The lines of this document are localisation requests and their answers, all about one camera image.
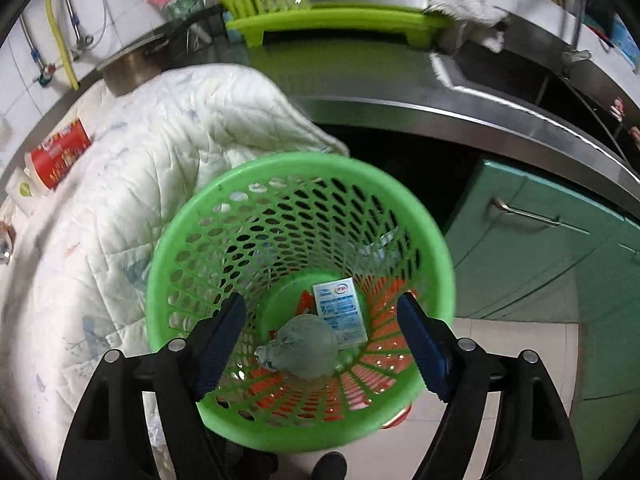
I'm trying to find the person's black shoe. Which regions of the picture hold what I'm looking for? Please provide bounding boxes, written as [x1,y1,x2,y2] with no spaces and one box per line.
[311,451,348,480]

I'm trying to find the paper ball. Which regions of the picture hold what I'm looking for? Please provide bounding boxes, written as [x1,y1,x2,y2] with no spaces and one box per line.
[255,314,341,380]

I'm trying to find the red plastic stool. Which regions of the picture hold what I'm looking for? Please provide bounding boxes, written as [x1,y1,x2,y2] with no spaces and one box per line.
[380,402,413,431]

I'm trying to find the green glass jar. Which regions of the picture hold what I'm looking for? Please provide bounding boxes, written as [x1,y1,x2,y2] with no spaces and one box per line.
[167,0,206,21]

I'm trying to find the steel sink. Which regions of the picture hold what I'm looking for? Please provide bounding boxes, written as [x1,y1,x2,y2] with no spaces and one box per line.
[432,45,631,161]

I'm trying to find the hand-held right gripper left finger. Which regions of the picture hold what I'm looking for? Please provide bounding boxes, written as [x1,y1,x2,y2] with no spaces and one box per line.
[56,291,247,480]

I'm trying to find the orange wafer wrapper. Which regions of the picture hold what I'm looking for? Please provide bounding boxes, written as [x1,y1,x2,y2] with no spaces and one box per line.
[296,287,319,317]

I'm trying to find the metal pipe valve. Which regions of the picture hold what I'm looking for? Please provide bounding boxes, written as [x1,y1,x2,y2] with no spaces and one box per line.
[32,35,96,86]

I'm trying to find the steel faucet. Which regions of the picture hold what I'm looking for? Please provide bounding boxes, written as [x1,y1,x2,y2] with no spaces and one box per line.
[565,0,596,61]

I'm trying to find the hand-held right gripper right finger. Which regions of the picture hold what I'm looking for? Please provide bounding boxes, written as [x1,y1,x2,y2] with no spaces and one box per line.
[396,291,583,480]

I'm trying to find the red instant noodle cup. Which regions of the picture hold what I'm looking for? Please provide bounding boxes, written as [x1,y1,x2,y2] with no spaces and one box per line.
[24,117,93,192]

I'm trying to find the green mesh basket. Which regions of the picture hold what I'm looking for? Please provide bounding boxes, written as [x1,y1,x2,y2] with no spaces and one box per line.
[146,152,457,453]

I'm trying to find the thin white hose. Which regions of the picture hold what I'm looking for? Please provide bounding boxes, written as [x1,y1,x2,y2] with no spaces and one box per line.
[90,0,108,46]

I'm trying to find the green cabinet door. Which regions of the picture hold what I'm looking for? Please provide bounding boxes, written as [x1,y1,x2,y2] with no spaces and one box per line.
[442,157,640,321]
[570,220,640,461]

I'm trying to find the yellow gas hose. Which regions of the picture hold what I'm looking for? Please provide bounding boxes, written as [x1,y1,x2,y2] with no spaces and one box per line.
[45,0,81,92]

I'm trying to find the braided metal hose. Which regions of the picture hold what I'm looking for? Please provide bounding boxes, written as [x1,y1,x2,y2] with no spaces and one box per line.
[17,10,56,86]
[55,0,93,61]

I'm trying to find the green dish rack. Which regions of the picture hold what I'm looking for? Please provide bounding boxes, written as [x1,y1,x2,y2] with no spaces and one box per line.
[200,0,468,50]

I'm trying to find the white quilted mat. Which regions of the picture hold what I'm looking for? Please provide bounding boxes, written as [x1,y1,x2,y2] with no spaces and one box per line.
[0,64,351,480]

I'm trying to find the white rag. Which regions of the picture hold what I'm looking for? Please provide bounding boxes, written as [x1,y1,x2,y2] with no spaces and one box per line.
[425,0,508,53]

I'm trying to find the white and blue milk carton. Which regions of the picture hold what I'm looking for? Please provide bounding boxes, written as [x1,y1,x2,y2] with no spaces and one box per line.
[312,276,368,346]

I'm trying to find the steel pot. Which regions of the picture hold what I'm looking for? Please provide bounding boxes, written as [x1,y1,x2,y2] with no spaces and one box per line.
[96,35,173,97]

